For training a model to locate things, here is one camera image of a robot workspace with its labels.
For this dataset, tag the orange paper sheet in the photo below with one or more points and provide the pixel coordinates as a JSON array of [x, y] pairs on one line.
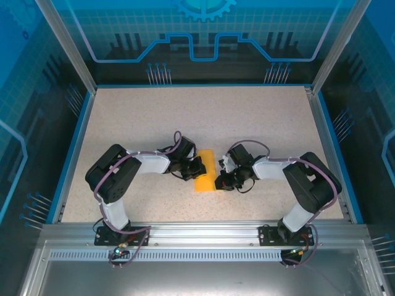
[[210, 163]]

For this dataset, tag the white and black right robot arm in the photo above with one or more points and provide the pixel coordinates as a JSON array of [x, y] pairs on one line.
[[311, 185]]

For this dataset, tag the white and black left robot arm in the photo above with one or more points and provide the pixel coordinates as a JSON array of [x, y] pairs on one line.
[[114, 175]]

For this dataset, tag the grey metal tray panel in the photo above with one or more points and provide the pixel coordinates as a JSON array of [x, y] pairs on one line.
[[197, 277]]

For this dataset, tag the blue table edge trim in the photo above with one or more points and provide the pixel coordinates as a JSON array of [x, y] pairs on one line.
[[69, 154], [339, 154]]

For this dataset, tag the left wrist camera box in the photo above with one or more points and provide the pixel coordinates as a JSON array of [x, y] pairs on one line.
[[193, 153]]

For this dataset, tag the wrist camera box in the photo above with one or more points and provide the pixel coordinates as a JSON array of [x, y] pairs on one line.
[[226, 165], [193, 153]]

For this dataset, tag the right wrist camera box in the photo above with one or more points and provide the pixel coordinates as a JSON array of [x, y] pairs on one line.
[[226, 165]]

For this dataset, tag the aluminium mounting rail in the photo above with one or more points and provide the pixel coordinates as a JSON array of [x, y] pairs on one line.
[[203, 234]]

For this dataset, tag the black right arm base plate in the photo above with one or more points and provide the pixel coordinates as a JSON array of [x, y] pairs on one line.
[[263, 242]]

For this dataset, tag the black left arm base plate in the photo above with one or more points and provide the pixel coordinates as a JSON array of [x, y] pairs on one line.
[[105, 241]]

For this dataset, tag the aluminium frame post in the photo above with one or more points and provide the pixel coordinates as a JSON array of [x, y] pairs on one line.
[[339, 46], [66, 46]]

